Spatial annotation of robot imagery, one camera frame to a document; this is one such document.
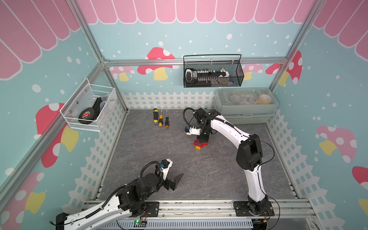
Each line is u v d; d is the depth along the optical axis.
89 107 0.72
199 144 0.92
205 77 0.87
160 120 1.12
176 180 0.66
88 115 0.69
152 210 0.74
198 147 0.96
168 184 0.65
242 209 0.74
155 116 1.17
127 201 0.54
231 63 0.89
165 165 0.62
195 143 0.94
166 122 1.09
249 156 0.54
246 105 0.99
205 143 0.90
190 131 0.82
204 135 0.80
